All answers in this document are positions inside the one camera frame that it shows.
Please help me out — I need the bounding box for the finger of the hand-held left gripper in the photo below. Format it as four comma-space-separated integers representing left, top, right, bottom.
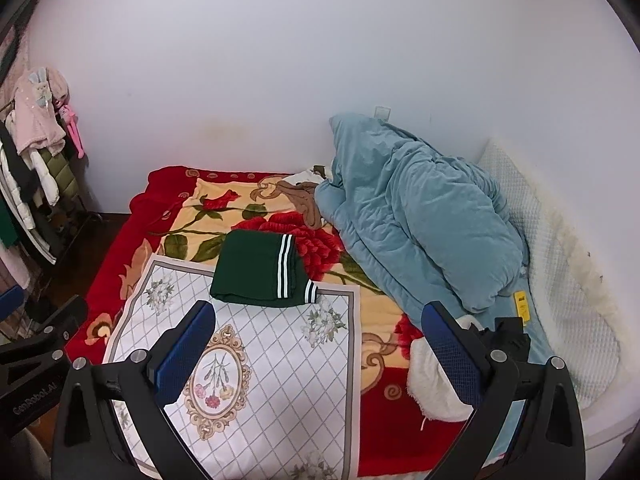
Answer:
0, 294, 90, 367
0, 286, 24, 322

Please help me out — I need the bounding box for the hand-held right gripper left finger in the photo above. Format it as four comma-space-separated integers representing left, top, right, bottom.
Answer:
50, 300, 217, 480

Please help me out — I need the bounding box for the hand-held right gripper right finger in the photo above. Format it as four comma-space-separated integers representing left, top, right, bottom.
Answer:
421, 301, 587, 480

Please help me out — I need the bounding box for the green white-striped jacket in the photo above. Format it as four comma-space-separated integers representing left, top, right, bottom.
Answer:
210, 229, 321, 307

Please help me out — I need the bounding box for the black clothes rack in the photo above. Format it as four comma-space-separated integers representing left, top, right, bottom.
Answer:
0, 10, 107, 306

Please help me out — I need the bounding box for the white fleece cloth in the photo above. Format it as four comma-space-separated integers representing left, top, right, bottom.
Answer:
406, 315, 483, 423

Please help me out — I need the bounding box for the white floral mat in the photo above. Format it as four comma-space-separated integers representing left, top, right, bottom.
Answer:
102, 254, 362, 480

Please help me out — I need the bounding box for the white puffer jacket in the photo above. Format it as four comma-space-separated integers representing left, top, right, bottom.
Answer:
0, 145, 51, 233

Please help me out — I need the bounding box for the olive puffer vest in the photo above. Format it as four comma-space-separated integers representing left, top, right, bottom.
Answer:
40, 149, 82, 209

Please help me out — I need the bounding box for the white textured pillow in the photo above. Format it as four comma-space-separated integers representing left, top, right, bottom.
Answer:
475, 137, 640, 453

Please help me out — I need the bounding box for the light blue quilt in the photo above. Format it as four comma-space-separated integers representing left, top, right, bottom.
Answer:
314, 112, 556, 466

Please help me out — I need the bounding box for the red floral blanket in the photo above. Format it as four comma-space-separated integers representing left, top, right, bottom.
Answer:
65, 166, 481, 480

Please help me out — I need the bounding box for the pink toy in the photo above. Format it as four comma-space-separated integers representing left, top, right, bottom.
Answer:
57, 102, 87, 160

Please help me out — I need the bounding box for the pink fleece jacket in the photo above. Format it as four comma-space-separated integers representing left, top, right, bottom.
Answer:
12, 66, 71, 157

